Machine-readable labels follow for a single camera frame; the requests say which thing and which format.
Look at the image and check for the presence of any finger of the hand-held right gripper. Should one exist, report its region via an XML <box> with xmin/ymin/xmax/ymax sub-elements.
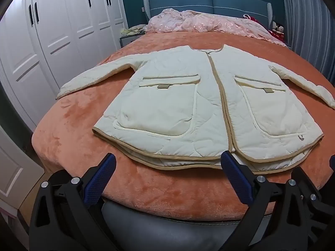
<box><xmin>296</xmin><ymin>155</ymin><xmax>335</xmax><ymax>207</ymax></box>

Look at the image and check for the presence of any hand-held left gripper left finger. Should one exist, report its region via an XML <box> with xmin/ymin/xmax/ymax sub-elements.
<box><xmin>29</xmin><ymin>153</ymin><xmax>118</xmax><ymax>251</ymax></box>

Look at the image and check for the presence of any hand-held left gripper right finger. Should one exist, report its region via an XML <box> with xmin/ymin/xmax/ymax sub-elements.
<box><xmin>221</xmin><ymin>151</ymin><xmax>313</xmax><ymax>251</ymax></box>

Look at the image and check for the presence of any cream quilted jacket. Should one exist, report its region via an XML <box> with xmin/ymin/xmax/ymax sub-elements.
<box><xmin>55</xmin><ymin>44</ymin><xmax>335</xmax><ymax>170</ymax></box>

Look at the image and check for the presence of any orange bed blanket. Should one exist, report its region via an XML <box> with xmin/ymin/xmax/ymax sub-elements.
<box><xmin>31</xmin><ymin>30</ymin><xmax>335</xmax><ymax>221</ymax></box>

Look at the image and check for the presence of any white panelled door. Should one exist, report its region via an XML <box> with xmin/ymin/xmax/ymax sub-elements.
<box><xmin>0</xmin><ymin>125</ymin><xmax>45</xmax><ymax>215</ymax></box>

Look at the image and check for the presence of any dark nightstand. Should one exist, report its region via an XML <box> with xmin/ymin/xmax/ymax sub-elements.
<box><xmin>120</xmin><ymin>33</ymin><xmax>143</xmax><ymax>48</ymax></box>

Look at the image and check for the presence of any red cloth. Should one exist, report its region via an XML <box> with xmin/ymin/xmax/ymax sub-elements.
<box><xmin>269</xmin><ymin>30</ymin><xmax>287</xmax><ymax>44</ymax></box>

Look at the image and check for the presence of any white wardrobe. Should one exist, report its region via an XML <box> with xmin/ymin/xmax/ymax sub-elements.
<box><xmin>0</xmin><ymin>0</ymin><xmax>129</xmax><ymax>131</ymax></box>

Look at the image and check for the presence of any pale yellow cloth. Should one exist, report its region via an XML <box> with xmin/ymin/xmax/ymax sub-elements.
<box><xmin>121</xmin><ymin>24</ymin><xmax>147</xmax><ymax>36</ymax></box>

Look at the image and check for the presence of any pink floral quilt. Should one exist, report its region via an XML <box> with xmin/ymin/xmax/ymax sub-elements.
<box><xmin>144</xmin><ymin>8</ymin><xmax>287</xmax><ymax>47</ymax></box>

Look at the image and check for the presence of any grey curtain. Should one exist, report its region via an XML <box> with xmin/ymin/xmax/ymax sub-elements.
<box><xmin>280</xmin><ymin>0</ymin><xmax>335</xmax><ymax>81</ymax></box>

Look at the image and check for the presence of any blue padded headboard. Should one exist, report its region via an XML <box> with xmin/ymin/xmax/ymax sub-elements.
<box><xmin>143</xmin><ymin>0</ymin><xmax>275</xmax><ymax>29</ymax></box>

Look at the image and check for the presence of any red bag with white handle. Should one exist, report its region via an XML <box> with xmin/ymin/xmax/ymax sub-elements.
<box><xmin>242</xmin><ymin>14</ymin><xmax>262</xmax><ymax>23</ymax></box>

